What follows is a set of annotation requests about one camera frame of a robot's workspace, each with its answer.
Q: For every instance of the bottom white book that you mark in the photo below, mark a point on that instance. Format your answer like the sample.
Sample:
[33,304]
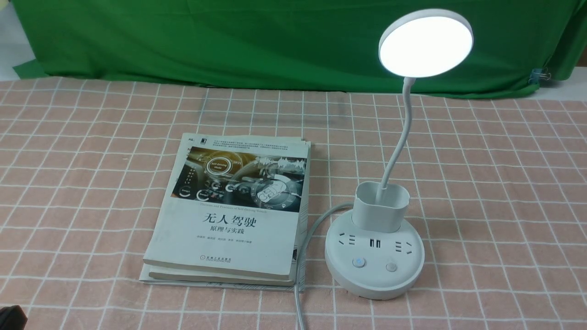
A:
[220,280]

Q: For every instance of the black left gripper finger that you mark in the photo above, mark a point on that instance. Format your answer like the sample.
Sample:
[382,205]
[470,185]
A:
[12,318]

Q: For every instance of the pink checkered tablecloth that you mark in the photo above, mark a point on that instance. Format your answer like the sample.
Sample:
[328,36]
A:
[498,193]

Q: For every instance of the top white self-driving book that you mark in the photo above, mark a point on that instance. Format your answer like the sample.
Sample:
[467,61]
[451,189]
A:
[229,220]

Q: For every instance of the white desk lamp with base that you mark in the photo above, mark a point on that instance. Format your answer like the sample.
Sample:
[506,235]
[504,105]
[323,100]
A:
[371,250]

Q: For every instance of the metal binder clip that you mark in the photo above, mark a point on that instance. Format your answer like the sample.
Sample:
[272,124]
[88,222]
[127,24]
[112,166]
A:
[538,75]

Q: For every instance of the green backdrop cloth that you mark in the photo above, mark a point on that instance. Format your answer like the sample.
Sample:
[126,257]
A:
[319,45]

